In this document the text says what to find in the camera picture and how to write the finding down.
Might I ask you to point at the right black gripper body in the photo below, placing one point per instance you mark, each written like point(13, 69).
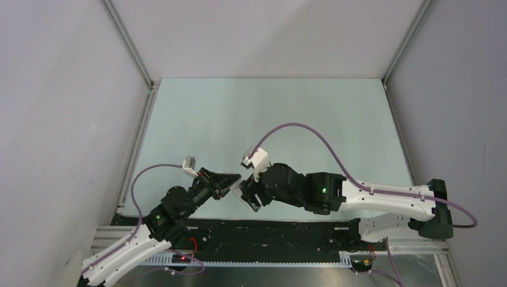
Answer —
point(250, 188)

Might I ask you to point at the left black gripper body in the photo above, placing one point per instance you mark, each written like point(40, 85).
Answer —
point(201, 191)

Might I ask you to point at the white remote control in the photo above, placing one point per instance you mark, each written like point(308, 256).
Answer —
point(235, 188)

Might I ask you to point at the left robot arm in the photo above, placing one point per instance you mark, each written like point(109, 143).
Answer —
point(130, 241)

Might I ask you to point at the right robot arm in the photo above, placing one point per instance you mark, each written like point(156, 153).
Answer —
point(408, 211)

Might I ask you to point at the left controller board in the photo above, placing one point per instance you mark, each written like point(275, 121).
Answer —
point(180, 259)

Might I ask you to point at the controller board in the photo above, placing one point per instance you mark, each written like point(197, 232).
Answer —
point(180, 259)
point(362, 265)

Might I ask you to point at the right controller board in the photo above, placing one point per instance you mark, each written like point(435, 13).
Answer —
point(362, 265)

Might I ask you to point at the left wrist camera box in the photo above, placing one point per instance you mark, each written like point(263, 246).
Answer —
point(188, 166)

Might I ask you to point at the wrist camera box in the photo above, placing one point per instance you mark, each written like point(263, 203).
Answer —
point(188, 166)
point(256, 159)

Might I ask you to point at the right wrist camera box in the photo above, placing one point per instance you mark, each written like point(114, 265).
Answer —
point(256, 159)

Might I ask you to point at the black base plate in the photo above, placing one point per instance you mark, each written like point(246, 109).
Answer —
point(245, 241)

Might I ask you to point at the left aluminium frame post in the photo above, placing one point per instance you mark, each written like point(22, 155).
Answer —
point(147, 101)

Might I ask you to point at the aluminium frame post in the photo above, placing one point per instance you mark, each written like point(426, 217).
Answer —
point(147, 101)
point(408, 38)

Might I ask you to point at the aluminium frame rail front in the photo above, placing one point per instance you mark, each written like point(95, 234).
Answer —
point(412, 239)

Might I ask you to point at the right aluminium frame post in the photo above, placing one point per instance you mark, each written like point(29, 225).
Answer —
point(408, 38)

